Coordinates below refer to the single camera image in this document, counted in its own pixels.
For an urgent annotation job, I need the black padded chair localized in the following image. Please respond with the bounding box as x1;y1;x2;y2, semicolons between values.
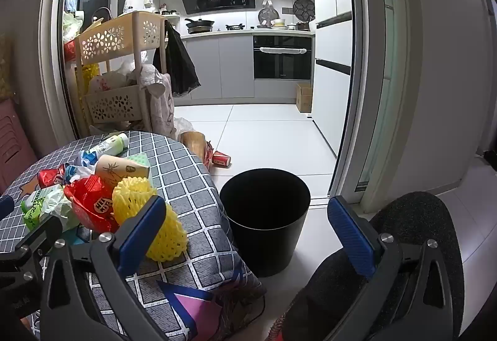
281;191;465;341

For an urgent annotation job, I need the yellow green sponge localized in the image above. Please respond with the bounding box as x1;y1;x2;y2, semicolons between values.
124;152;150;168

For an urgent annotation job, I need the beige printed cloth bag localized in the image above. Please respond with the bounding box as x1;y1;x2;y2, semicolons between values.
136;63;177;137

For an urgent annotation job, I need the white green packet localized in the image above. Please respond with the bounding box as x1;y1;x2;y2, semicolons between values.
21;186;74;232

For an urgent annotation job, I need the white towel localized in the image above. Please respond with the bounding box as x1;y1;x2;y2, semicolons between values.
259;47;307;55

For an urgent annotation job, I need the yellow foam fruit net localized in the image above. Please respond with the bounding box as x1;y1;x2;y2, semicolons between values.
112;177;188;262

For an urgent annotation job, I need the white refrigerator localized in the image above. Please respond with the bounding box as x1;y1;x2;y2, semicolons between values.
312;11;354;159

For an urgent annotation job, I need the black trash bin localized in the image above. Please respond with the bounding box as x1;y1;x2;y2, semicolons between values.
219;168;311;278

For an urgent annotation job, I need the pink plastic stool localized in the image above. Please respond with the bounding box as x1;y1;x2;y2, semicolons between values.
0;98;37;190

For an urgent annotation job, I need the green drink bottle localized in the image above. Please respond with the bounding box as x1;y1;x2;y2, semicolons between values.
87;132;130;157

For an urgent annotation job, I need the brown bread bag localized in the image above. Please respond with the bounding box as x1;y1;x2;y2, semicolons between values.
180;131;208;167

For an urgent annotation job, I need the white kitchen counter cabinet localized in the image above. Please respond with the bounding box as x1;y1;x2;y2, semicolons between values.
171;29;316;101

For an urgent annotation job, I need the white sliding glass door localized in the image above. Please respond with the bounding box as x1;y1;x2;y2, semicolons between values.
334;0;412;205

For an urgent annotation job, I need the red plastic bag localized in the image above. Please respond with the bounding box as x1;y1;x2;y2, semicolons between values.
63;175;121;235

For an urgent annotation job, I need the crushed red soda can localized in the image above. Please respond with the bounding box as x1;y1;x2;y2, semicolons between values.
37;164;66;189

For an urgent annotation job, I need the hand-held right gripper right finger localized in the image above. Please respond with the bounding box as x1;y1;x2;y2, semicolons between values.
327;194;463;341

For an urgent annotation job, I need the black frying pan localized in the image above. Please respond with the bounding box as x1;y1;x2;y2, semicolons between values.
184;18;215;35

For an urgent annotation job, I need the blue white plastic wrapper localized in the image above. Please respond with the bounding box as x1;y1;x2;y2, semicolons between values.
64;150;98;182

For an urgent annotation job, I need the black hanging bag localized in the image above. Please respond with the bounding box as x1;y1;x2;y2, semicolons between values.
153;19;201;97

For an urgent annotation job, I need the beige paper cup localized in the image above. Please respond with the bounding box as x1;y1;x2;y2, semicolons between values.
94;154;151;186

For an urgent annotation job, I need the round dark steamer tray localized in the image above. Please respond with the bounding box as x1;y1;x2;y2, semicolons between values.
292;0;317;22

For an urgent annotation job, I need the grey checked tablecloth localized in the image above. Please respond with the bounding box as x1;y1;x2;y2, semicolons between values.
0;130;268;341

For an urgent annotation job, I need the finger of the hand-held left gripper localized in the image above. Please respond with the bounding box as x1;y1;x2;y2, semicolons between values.
0;194;16;216
0;214;65;287

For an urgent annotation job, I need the round metal rack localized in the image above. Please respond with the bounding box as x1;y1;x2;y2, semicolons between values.
258;7;278;28

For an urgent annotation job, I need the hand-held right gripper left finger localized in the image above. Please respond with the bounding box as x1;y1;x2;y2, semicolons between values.
39;194;167;341

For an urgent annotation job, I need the black built-in oven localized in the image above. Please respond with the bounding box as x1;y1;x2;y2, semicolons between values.
253;35;313;81

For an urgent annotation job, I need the red can on floor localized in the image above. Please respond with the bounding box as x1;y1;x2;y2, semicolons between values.
212;150;232;167

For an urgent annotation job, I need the small cardboard box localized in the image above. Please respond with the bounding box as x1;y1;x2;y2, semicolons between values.
296;83;313;113

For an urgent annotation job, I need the yellow textured cloth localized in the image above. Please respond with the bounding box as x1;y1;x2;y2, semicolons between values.
0;34;16;101

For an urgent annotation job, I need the beige plastic rack cart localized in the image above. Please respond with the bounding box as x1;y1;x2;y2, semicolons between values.
74;11;171;132

